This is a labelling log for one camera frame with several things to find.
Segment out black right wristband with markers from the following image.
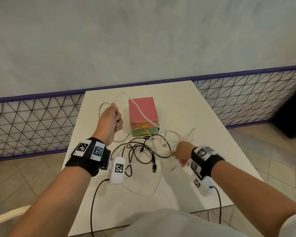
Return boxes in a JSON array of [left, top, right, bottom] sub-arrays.
[[190, 145, 225, 181]]

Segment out grey cable with silver plug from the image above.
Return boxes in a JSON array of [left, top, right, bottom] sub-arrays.
[[148, 128, 196, 173]]

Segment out person's right hand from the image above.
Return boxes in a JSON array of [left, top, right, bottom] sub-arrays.
[[171, 141, 196, 168]]

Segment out person's right forearm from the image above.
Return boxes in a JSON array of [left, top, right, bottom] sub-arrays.
[[210, 160, 296, 230]]

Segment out person's left forearm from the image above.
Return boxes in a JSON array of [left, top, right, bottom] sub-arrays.
[[7, 166, 94, 237]]

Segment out wire mesh fence purple frame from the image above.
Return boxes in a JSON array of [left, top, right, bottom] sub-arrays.
[[192, 65, 296, 129], [0, 92, 86, 163]]

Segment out black camera cable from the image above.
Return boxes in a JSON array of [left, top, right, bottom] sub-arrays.
[[209, 186, 222, 225], [90, 179, 110, 237]]

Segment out black cable with small plug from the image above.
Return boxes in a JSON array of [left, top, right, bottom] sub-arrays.
[[122, 138, 163, 168]]

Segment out thin pale cable loop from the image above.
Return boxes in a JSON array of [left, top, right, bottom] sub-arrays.
[[123, 167, 164, 198]]

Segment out dark cabinet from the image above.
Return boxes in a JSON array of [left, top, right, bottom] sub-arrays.
[[272, 78, 296, 139]]

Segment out black cable with large plug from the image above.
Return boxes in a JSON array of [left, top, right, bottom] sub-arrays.
[[111, 137, 173, 177]]

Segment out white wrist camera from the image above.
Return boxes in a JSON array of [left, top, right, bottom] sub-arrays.
[[193, 176, 216, 197], [106, 157, 126, 185]]

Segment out black left camera cable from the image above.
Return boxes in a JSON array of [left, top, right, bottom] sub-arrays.
[[90, 179, 110, 237]]

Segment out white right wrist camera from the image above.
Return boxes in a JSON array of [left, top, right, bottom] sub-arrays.
[[193, 176, 216, 197]]

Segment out long white cable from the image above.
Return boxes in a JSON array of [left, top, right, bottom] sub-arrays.
[[99, 92, 161, 143]]

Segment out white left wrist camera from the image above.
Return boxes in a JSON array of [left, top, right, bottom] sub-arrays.
[[106, 157, 126, 185]]

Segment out pink and green drawer box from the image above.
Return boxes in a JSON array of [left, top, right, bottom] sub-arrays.
[[128, 97, 160, 138]]

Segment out black wristband with markers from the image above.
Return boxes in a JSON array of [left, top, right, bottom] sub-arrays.
[[190, 145, 225, 181], [65, 137, 111, 177]]

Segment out black left wristband with markers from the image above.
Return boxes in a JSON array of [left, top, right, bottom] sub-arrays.
[[65, 137, 111, 177]]

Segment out person's left hand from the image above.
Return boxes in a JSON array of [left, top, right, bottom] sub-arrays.
[[92, 102, 124, 146]]

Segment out black right camera cable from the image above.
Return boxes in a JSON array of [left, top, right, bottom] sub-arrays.
[[209, 186, 222, 225]]

